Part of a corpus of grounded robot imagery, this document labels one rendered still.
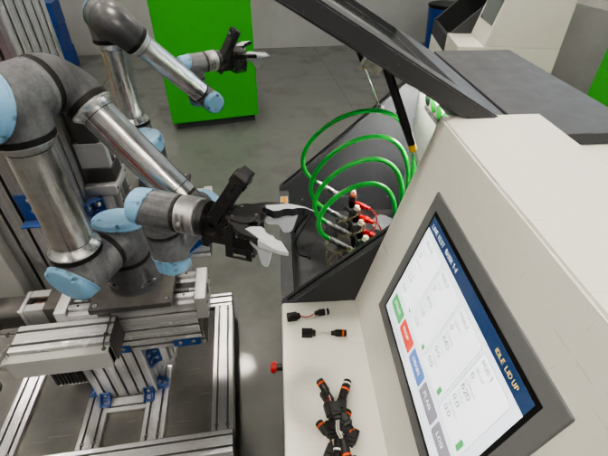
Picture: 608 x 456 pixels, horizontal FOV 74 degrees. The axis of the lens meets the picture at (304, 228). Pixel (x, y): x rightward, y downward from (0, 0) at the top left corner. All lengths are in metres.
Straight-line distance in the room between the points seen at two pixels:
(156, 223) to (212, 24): 3.77
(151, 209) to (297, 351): 0.55
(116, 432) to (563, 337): 1.75
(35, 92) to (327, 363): 0.86
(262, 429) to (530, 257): 1.67
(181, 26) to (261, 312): 2.97
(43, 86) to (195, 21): 3.61
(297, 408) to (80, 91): 0.83
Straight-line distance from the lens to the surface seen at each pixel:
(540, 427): 0.62
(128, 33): 1.45
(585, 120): 1.20
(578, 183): 0.78
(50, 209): 0.98
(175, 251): 0.86
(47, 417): 2.17
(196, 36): 4.48
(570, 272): 0.59
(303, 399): 1.04
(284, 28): 7.80
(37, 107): 0.90
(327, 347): 1.12
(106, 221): 1.15
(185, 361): 2.09
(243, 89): 4.66
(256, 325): 2.43
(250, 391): 2.20
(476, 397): 0.71
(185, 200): 0.78
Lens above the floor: 1.89
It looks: 38 degrees down
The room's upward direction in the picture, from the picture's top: straight up
